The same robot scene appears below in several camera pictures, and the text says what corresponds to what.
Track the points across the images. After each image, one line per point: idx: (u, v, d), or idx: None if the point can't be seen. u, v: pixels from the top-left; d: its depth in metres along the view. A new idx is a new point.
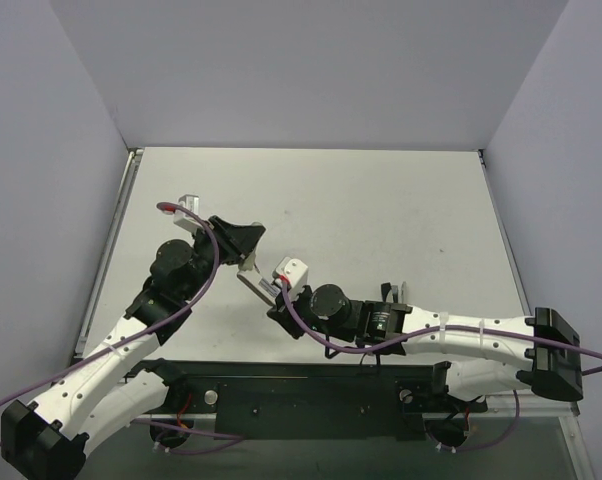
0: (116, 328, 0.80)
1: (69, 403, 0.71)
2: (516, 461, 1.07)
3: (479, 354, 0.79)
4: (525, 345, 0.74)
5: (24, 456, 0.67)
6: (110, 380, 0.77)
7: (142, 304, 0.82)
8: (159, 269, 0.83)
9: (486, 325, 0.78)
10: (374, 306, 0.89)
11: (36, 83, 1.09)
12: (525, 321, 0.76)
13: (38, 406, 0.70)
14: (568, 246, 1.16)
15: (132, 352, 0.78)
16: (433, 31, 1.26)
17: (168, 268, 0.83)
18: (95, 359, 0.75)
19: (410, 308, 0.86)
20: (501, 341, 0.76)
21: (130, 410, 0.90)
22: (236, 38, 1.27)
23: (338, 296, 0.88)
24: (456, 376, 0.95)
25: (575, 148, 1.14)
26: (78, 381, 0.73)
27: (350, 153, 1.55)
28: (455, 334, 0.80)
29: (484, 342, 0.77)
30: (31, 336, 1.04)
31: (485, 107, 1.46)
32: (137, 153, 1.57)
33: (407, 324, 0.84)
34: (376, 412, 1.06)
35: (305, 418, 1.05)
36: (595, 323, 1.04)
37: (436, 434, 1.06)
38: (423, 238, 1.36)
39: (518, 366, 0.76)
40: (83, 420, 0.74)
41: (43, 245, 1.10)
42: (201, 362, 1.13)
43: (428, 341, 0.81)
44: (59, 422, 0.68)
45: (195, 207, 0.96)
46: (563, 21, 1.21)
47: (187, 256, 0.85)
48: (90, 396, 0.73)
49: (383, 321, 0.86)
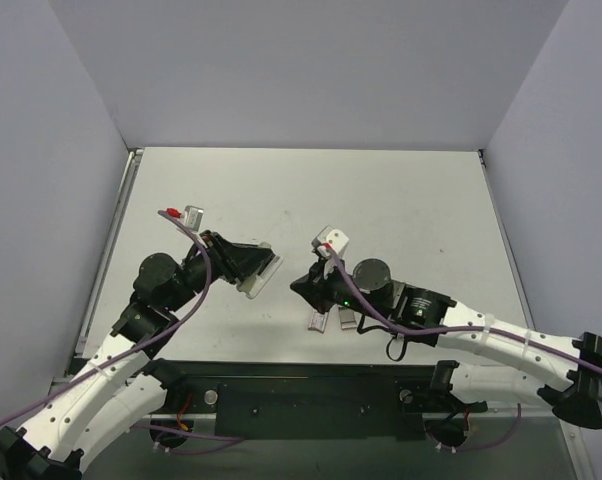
0: (102, 347, 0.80)
1: (56, 428, 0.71)
2: (516, 462, 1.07)
3: (516, 363, 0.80)
4: (568, 366, 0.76)
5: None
6: (99, 400, 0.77)
7: (128, 321, 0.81)
8: (141, 286, 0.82)
9: (532, 338, 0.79)
10: (414, 292, 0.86)
11: (35, 82, 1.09)
12: (573, 343, 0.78)
13: (27, 432, 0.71)
14: (568, 246, 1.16)
15: (119, 372, 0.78)
16: (433, 31, 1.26)
17: (150, 284, 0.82)
18: (81, 381, 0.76)
19: (454, 302, 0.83)
20: (543, 356, 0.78)
21: (127, 418, 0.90)
22: (236, 38, 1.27)
23: (384, 274, 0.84)
24: (464, 378, 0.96)
25: (574, 149, 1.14)
26: (64, 405, 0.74)
27: (350, 153, 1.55)
28: (498, 338, 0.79)
29: (527, 354, 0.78)
30: (31, 337, 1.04)
31: (485, 107, 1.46)
32: (137, 153, 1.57)
33: (449, 316, 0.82)
34: (376, 412, 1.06)
35: (304, 418, 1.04)
36: (596, 323, 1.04)
37: (436, 434, 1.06)
38: (423, 238, 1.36)
39: (550, 383, 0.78)
40: (75, 440, 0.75)
41: (43, 246, 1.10)
42: (202, 362, 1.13)
43: (469, 338, 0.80)
44: (47, 448, 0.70)
45: (196, 220, 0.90)
46: (564, 20, 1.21)
47: (169, 270, 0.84)
48: (78, 419, 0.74)
49: (423, 308, 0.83)
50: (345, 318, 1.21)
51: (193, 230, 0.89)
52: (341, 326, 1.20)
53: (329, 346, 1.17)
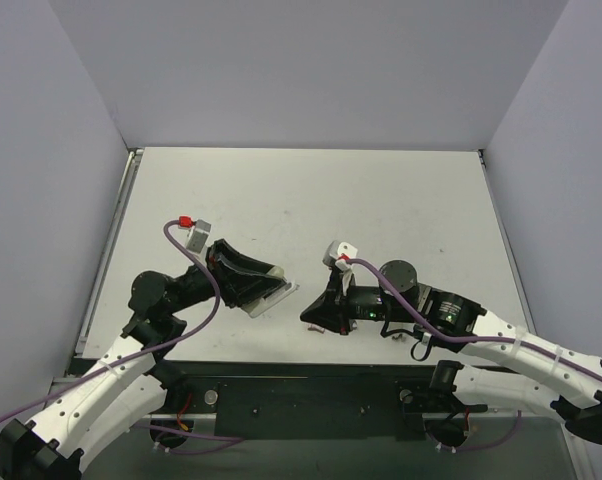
0: (112, 347, 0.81)
1: (65, 422, 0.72)
2: (517, 463, 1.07)
3: (542, 377, 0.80)
4: (595, 386, 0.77)
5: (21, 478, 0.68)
6: (107, 398, 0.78)
7: (138, 324, 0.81)
8: (136, 307, 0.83)
9: (562, 355, 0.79)
10: (441, 296, 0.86)
11: (35, 81, 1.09)
12: (600, 363, 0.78)
13: (35, 424, 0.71)
14: (569, 246, 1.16)
15: (128, 371, 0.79)
16: (433, 31, 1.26)
17: (143, 303, 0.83)
18: (91, 377, 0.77)
19: (484, 310, 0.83)
20: (572, 373, 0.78)
21: (127, 419, 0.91)
22: (236, 37, 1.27)
23: (410, 276, 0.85)
24: (469, 381, 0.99)
25: (575, 148, 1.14)
26: (74, 399, 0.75)
27: (350, 153, 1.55)
28: (528, 351, 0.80)
29: (556, 370, 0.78)
30: (32, 338, 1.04)
31: (485, 107, 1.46)
32: (137, 153, 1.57)
33: (479, 324, 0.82)
34: (376, 412, 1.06)
35: (304, 418, 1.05)
36: (597, 323, 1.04)
37: (436, 434, 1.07)
38: (423, 238, 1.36)
39: (574, 400, 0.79)
40: (79, 437, 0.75)
41: (43, 245, 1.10)
42: (202, 363, 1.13)
43: (498, 350, 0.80)
44: (56, 441, 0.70)
45: (197, 238, 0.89)
46: (564, 20, 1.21)
47: (161, 291, 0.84)
48: (86, 414, 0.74)
49: (452, 314, 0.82)
50: None
51: (194, 247, 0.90)
52: None
53: (329, 346, 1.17)
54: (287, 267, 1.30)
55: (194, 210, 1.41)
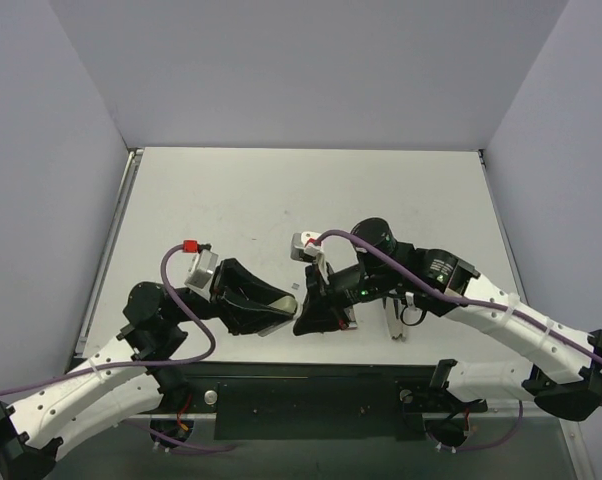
0: (105, 347, 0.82)
1: (41, 417, 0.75)
2: (515, 463, 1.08)
3: (528, 350, 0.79)
4: (580, 362, 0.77)
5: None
6: (89, 397, 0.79)
7: (133, 332, 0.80)
8: (128, 315, 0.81)
9: (552, 328, 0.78)
10: (430, 255, 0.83)
11: (34, 81, 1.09)
12: (588, 339, 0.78)
13: (14, 412, 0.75)
14: (568, 245, 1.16)
15: (113, 377, 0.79)
16: (433, 31, 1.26)
17: (136, 314, 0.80)
18: (76, 376, 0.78)
19: (479, 274, 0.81)
20: (558, 347, 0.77)
21: (115, 415, 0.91)
22: (236, 38, 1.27)
23: (382, 231, 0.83)
24: (459, 375, 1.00)
25: (575, 149, 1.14)
26: (55, 395, 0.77)
27: (349, 153, 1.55)
28: (519, 322, 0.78)
29: (544, 342, 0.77)
30: (31, 337, 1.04)
31: (485, 107, 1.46)
32: (137, 153, 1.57)
33: (473, 287, 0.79)
34: (376, 413, 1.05)
35: (305, 419, 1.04)
36: (598, 322, 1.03)
37: (436, 434, 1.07)
38: (423, 238, 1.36)
39: (557, 375, 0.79)
40: (57, 430, 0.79)
41: (43, 245, 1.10)
42: (202, 363, 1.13)
43: (488, 316, 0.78)
44: (26, 435, 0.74)
45: (197, 272, 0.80)
46: (564, 21, 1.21)
47: (155, 306, 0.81)
48: (63, 413, 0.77)
49: (445, 273, 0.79)
50: None
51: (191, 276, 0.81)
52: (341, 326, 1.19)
53: (329, 346, 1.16)
54: (287, 266, 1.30)
55: (194, 211, 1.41)
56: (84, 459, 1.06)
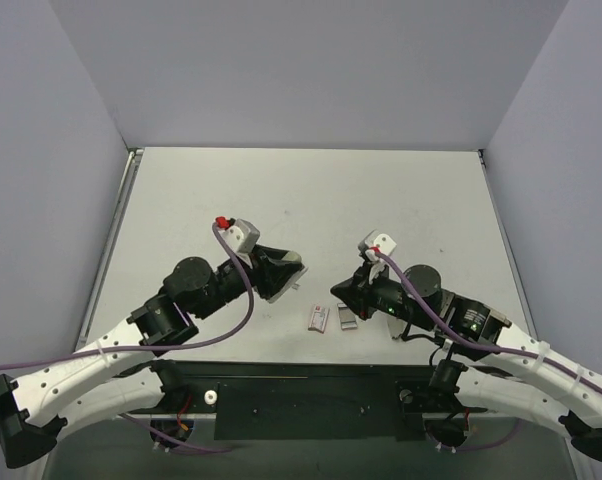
0: (113, 329, 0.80)
1: (42, 396, 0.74)
2: (514, 463, 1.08)
3: (561, 395, 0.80)
4: None
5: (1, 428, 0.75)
6: (93, 380, 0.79)
7: (148, 312, 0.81)
8: (170, 285, 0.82)
9: (583, 374, 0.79)
10: (464, 303, 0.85)
11: (35, 82, 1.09)
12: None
13: (17, 388, 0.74)
14: (567, 246, 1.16)
15: (119, 361, 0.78)
16: (433, 31, 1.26)
17: (178, 285, 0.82)
18: (82, 357, 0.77)
19: (509, 322, 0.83)
20: (590, 394, 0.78)
21: (117, 406, 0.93)
22: (236, 38, 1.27)
23: (434, 280, 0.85)
24: (473, 385, 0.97)
25: (574, 149, 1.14)
26: (58, 375, 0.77)
27: (349, 153, 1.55)
28: (550, 368, 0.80)
29: (576, 389, 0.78)
30: (31, 337, 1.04)
31: (485, 107, 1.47)
32: (137, 153, 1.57)
33: (503, 336, 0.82)
34: (376, 412, 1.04)
35: (305, 418, 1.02)
36: (597, 322, 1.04)
37: (436, 434, 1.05)
38: (423, 238, 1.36)
39: (590, 420, 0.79)
40: (59, 409, 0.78)
41: (43, 244, 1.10)
42: (203, 364, 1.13)
43: (520, 363, 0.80)
44: (27, 412, 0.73)
45: (243, 240, 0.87)
46: (564, 22, 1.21)
47: (201, 279, 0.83)
48: (65, 393, 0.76)
49: (477, 323, 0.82)
50: (345, 319, 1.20)
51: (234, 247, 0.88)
52: (341, 327, 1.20)
53: (329, 346, 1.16)
54: None
55: (193, 210, 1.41)
56: (84, 460, 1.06)
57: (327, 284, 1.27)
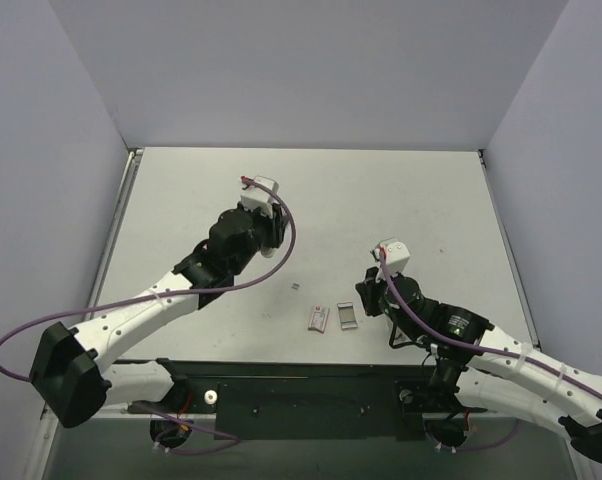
0: (161, 279, 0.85)
1: (107, 337, 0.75)
2: (514, 464, 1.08)
3: (546, 394, 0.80)
4: (598, 404, 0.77)
5: (50, 381, 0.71)
6: (148, 325, 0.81)
7: (189, 265, 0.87)
8: (216, 232, 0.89)
9: (566, 372, 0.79)
10: (450, 310, 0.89)
11: (34, 83, 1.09)
12: None
13: (79, 332, 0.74)
14: (567, 246, 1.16)
15: (174, 305, 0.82)
16: (433, 31, 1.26)
17: (225, 231, 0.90)
18: (139, 301, 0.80)
19: (492, 326, 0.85)
20: (575, 391, 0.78)
21: (137, 387, 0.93)
22: (235, 38, 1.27)
23: (413, 290, 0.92)
24: (473, 385, 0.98)
25: (574, 148, 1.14)
26: (119, 319, 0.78)
27: (349, 153, 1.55)
28: (533, 367, 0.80)
29: (559, 387, 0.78)
30: (31, 337, 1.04)
31: (485, 107, 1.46)
32: (137, 153, 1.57)
33: (486, 338, 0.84)
34: (376, 412, 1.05)
35: (305, 418, 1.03)
36: (597, 322, 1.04)
37: (436, 435, 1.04)
38: (423, 238, 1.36)
39: (578, 418, 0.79)
40: (115, 357, 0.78)
41: (43, 245, 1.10)
42: (203, 363, 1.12)
43: (503, 364, 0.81)
44: (96, 351, 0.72)
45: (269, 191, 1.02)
46: (564, 21, 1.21)
47: (245, 226, 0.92)
48: (126, 336, 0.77)
49: (461, 327, 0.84)
50: (344, 319, 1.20)
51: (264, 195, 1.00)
52: (341, 326, 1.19)
53: (329, 346, 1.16)
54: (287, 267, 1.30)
55: (193, 210, 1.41)
56: (83, 461, 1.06)
57: (327, 284, 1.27)
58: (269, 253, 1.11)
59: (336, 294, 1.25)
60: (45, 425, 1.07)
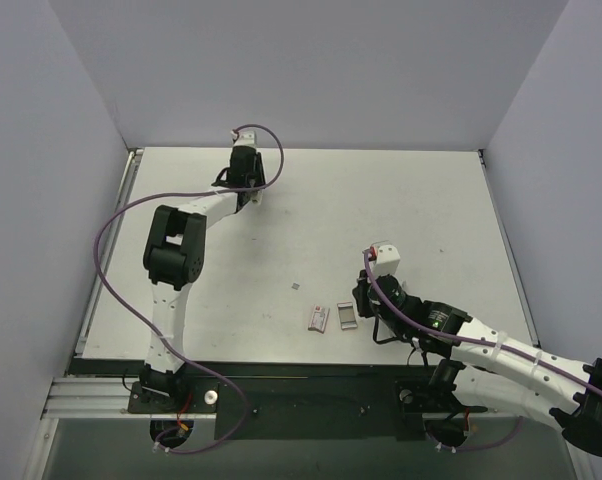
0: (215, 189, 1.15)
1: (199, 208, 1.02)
2: (515, 464, 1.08)
3: (526, 382, 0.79)
4: (576, 388, 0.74)
5: (166, 247, 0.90)
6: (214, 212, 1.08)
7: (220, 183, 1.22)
8: (235, 153, 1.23)
9: (543, 357, 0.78)
10: (433, 305, 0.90)
11: (35, 82, 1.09)
12: (583, 366, 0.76)
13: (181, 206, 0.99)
14: (567, 245, 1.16)
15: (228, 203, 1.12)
16: (433, 30, 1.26)
17: (241, 153, 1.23)
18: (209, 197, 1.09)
19: (470, 317, 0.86)
20: (552, 375, 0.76)
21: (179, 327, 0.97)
22: (236, 38, 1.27)
23: (394, 287, 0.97)
24: (470, 382, 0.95)
25: (574, 148, 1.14)
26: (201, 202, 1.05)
27: (349, 154, 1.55)
28: (510, 355, 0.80)
29: (536, 372, 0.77)
30: (31, 337, 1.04)
31: (485, 106, 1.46)
32: (137, 153, 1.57)
33: (464, 329, 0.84)
34: (376, 412, 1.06)
35: (305, 418, 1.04)
36: (596, 321, 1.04)
37: (437, 435, 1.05)
38: (423, 238, 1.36)
39: (559, 404, 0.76)
40: None
41: (43, 243, 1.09)
42: (203, 363, 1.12)
43: (480, 353, 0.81)
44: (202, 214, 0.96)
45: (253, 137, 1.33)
46: (564, 21, 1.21)
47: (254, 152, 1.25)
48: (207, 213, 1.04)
49: (439, 320, 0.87)
50: (345, 318, 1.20)
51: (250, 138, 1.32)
52: (341, 326, 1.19)
53: (329, 345, 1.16)
54: (286, 266, 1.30)
55: None
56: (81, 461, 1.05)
57: (327, 284, 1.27)
58: (258, 197, 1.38)
59: (336, 294, 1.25)
60: (45, 425, 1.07)
